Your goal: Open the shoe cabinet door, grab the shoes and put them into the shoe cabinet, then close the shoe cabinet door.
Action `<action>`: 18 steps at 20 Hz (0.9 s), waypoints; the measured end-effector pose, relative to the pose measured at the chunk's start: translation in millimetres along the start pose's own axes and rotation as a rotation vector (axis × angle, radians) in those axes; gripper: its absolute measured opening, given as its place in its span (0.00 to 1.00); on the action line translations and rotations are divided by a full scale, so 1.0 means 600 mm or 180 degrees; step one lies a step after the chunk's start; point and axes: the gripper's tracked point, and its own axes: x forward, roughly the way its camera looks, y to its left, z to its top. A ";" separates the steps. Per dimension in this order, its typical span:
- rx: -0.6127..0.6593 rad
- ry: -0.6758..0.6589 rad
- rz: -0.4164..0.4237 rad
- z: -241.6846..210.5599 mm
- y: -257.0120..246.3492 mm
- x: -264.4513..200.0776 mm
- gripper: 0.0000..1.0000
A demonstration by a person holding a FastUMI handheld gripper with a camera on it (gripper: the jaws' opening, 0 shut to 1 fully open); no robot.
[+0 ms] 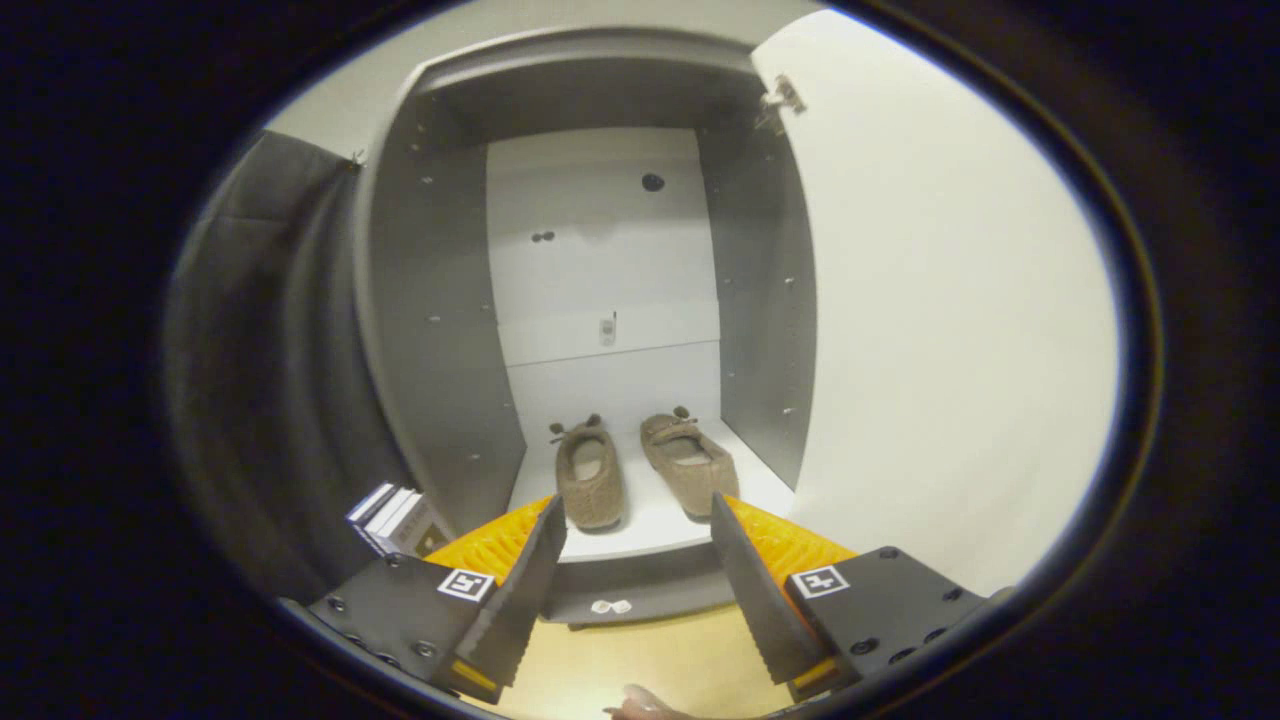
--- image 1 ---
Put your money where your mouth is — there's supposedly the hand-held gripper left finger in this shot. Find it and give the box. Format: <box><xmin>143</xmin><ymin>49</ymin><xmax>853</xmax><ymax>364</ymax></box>
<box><xmin>280</xmin><ymin>495</ymin><xmax>569</xmax><ymax>704</ymax></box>

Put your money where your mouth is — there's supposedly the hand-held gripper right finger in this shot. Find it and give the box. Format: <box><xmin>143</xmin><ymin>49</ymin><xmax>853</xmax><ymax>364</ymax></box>
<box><xmin>710</xmin><ymin>490</ymin><xmax>1011</xmax><ymax>701</ymax></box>

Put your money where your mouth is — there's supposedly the brown fuzzy shoe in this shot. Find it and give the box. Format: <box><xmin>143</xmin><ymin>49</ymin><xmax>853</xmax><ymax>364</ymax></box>
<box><xmin>640</xmin><ymin>406</ymin><xmax>741</xmax><ymax>521</ymax></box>
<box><xmin>550</xmin><ymin>414</ymin><xmax>627</xmax><ymax>531</ymax></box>

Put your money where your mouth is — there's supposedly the grey shoe cabinet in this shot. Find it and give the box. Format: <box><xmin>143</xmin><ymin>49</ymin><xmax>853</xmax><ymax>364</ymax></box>
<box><xmin>355</xmin><ymin>28</ymin><xmax>819</xmax><ymax>629</ymax></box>

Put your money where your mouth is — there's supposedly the white shoe cabinet door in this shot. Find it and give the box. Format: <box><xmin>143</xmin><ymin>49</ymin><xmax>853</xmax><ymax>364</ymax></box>
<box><xmin>750</xmin><ymin>8</ymin><xmax>1121</xmax><ymax>599</ymax></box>

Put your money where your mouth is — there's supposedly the white cabinet shelf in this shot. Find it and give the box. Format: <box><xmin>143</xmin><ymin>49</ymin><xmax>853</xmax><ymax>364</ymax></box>
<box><xmin>508</xmin><ymin>418</ymin><xmax>796</xmax><ymax>563</ymax></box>

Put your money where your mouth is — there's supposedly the metal door hinge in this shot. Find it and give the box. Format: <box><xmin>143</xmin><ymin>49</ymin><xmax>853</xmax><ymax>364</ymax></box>
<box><xmin>757</xmin><ymin>75</ymin><xmax>807</xmax><ymax>133</ymax></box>

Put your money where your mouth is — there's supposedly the blue cover book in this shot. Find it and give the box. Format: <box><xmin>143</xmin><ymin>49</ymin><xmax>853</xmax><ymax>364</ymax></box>
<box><xmin>347</xmin><ymin>483</ymin><xmax>396</xmax><ymax>549</ymax></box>

